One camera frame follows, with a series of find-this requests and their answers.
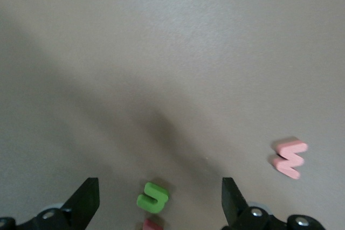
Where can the brown table cover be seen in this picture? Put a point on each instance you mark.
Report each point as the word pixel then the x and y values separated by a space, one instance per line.
pixel 188 25

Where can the red-orange foam letter c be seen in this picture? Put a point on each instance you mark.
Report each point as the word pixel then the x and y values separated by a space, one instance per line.
pixel 151 226

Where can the pink foam letter w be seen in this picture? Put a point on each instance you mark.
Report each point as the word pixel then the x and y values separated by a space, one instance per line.
pixel 289 160

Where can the green foam letter n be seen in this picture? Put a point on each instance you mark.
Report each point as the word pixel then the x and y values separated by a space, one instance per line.
pixel 144 201

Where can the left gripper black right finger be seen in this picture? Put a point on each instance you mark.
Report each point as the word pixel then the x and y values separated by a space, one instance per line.
pixel 234 208

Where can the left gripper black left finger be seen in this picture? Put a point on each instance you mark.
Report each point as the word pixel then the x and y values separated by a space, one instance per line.
pixel 83 203

